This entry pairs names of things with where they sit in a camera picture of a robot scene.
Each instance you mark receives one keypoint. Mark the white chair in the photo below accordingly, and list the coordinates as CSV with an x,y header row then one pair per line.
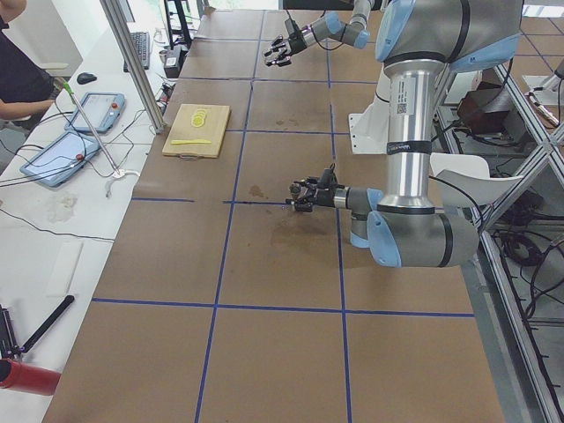
x,y
470,173

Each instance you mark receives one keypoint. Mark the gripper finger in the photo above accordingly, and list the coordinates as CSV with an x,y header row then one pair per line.
x,y
279,60
300,206
307,183
277,48

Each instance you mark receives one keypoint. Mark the black computer mouse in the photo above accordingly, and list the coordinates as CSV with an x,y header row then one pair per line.
x,y
84,78

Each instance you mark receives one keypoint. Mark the black keyboard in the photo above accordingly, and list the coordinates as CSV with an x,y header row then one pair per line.
x,y
142,44

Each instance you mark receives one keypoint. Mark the yellow plastic knife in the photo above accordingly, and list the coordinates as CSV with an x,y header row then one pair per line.
x,y
194,141

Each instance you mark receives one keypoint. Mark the bamboo cutting board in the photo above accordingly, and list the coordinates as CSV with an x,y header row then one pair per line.
x,y
213,129

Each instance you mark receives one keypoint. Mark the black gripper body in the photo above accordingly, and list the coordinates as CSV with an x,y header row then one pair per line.
x,y
298,43
325,197

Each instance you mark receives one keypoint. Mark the red bottle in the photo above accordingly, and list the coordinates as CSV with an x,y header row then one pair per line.
x,y
19,376

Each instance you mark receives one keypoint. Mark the blue teach pendant near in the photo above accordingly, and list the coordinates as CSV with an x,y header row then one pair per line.
x,y
61,159

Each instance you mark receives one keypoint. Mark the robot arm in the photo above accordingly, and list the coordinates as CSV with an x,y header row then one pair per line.
x,y
328,26
416,41

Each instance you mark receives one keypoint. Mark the steel jigger measuring cup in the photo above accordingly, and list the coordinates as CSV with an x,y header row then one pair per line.
x,y
295,190

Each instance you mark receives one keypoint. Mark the blue teach pendant far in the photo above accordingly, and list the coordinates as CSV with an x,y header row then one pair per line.
x,y
102,110

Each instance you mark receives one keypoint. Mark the blue teach pendant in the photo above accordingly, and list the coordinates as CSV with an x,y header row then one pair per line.
x,y
61,159
102,110

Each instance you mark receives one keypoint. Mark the black handheld tool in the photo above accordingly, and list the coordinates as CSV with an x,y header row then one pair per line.
x,y
10,349

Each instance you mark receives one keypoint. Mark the aluminium frame post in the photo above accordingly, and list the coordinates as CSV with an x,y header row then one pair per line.
x,y
118,25

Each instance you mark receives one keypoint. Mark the metal rod green tip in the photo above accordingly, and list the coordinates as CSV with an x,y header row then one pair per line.
x,y
117,172

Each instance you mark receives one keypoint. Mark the seated man black shirt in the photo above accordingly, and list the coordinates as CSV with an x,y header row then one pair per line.
x,y
26,89

